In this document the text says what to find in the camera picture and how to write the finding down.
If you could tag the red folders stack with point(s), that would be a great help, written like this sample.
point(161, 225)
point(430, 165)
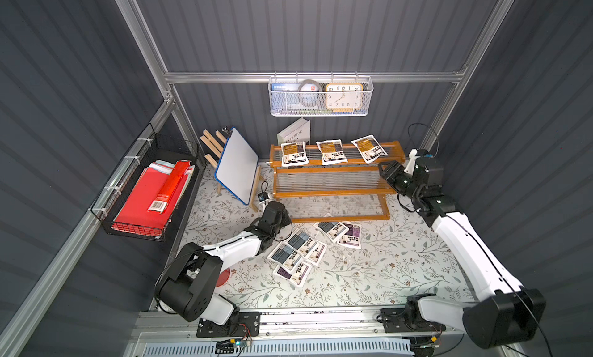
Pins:
point(134, 217)

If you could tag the blue framed whiteboard easel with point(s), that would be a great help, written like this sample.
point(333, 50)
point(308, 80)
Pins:
point(236, 165)

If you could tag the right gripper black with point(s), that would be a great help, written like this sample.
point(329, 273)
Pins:
point(392, 174)

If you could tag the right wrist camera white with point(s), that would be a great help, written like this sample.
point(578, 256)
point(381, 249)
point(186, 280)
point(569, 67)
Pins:
point(414, 155)

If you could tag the small circuit board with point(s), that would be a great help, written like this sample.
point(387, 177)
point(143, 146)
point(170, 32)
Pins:
point(232, 346)

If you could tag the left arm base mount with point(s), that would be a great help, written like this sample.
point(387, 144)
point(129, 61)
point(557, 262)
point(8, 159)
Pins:
point(239, 325)

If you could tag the purple coffee bag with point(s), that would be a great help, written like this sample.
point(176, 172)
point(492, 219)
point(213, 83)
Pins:
point(352, 238)
point(298, 277)

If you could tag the purple coffee bag left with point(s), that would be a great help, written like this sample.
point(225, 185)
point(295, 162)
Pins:
point(298, 277)

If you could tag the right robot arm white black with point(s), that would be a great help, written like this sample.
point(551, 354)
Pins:
point(506, 312)

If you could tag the round clear tape roll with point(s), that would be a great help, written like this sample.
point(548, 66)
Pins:
point(308, 93)

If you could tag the black wire wall basket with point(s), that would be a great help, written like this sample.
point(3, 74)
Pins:
point(155, 146)

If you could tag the orange wooden two-tier shelf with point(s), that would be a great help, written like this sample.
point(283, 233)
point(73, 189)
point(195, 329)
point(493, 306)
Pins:
point(351, 191)

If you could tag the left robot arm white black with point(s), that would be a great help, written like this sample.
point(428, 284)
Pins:
point(188, 284)

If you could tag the red round object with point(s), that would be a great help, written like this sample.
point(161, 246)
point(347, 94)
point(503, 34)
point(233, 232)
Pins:
point(223, 277)

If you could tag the yellow square analog clock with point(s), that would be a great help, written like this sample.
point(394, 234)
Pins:
point(344, 97)

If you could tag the blue coffee bag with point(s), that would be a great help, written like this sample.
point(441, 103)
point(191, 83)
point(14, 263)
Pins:
point(302, 242)
point(286, 256)
point(333, 230)

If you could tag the yellow coffee bag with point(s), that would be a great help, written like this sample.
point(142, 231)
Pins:
point(294, 154)
point(332, 152)
point(369, 148)

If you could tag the red long box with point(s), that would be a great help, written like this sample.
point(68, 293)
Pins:
point(166, 192)

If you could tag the purple coffee bag right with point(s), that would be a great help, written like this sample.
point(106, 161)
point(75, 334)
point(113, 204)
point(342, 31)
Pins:
point(352, 238)

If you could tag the blue white box in basket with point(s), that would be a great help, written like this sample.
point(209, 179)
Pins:
point(284, 92)

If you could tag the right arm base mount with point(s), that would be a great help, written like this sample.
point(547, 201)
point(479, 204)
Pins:
point(407, 318)

